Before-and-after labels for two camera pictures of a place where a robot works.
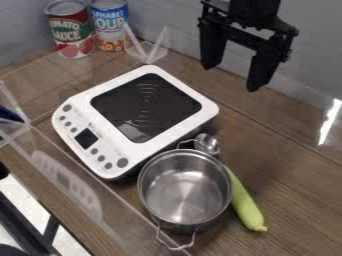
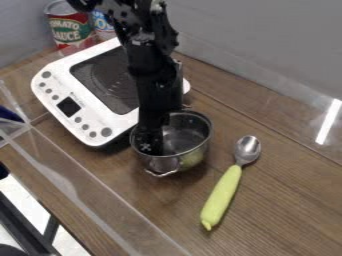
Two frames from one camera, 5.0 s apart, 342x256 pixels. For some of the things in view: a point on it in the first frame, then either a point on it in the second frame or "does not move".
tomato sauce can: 72,27 does not move
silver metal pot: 185,188 → 187,130
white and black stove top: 135,115 → 90,89
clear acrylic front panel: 59,211 does not move
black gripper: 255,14 → 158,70
